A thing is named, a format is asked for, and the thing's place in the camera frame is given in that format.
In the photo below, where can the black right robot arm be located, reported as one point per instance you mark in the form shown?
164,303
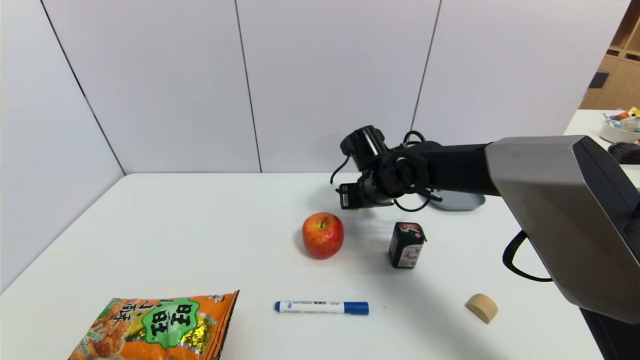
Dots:
550,200

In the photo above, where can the black ribbed object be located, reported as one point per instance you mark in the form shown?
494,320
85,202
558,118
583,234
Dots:
627,152

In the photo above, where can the grey square dish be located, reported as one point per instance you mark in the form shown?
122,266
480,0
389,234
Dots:
462,201

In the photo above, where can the dark grey cabinet panel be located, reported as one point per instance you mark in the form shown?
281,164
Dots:
598,80

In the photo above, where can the white side table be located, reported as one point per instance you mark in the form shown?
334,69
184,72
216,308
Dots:
582,122

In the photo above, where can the half-round wooden block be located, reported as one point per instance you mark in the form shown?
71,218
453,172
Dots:
482,307

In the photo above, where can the black drink carton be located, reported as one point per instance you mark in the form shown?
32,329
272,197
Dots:
405,247

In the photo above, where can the red apple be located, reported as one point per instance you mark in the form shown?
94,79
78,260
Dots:
323,237

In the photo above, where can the white bowl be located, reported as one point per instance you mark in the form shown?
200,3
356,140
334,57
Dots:
615,134

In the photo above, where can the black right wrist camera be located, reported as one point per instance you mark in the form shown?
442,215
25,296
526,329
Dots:
349,196

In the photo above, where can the wooden shelf cabinet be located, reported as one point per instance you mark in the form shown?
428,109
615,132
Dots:
620,85

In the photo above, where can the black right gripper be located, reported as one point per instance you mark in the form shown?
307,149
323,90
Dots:
347,196

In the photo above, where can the orange snack bag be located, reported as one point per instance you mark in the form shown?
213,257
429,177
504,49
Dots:
160,327

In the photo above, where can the blue white marker pen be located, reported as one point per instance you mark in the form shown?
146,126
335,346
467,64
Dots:
320,306

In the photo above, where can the orange white toy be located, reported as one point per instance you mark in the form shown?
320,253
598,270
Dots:
627,114

